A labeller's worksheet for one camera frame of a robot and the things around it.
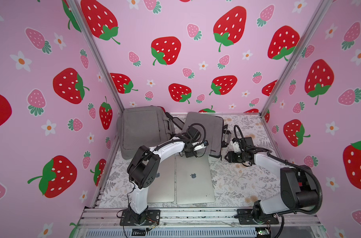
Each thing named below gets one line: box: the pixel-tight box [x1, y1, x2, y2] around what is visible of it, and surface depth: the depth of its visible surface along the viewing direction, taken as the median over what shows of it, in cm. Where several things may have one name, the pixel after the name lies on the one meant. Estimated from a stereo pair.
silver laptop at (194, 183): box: [175, 154, 216, 205], surface depth 88 cm
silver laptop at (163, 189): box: [147, 154, 176, 203], surface depth 89 cm
